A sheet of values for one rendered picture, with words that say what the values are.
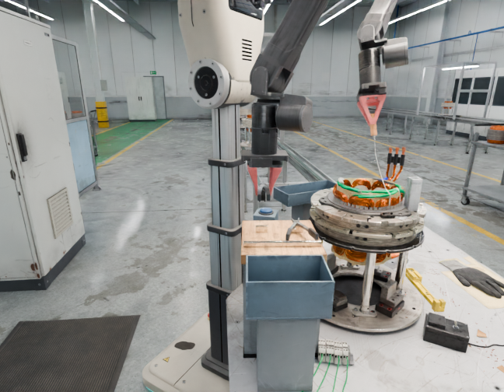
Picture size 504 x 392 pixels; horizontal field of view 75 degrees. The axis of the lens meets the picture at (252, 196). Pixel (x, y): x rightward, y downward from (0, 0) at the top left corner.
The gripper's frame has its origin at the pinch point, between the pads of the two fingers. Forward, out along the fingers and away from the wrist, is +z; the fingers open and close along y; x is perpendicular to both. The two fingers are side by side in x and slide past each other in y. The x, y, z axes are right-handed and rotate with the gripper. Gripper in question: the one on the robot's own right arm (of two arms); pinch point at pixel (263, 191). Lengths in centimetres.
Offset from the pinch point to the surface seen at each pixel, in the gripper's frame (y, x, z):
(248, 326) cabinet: -3.4, -8.1, 31.0
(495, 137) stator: 288, 299, 31
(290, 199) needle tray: 11.9, 35.0, 14.2
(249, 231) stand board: -3.1, 4.4, 12.1
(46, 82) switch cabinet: -154, 197, -24
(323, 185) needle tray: 28, 53, 15
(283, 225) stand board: 6.1, 8.2, 12.1
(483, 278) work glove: 77, 22, 38
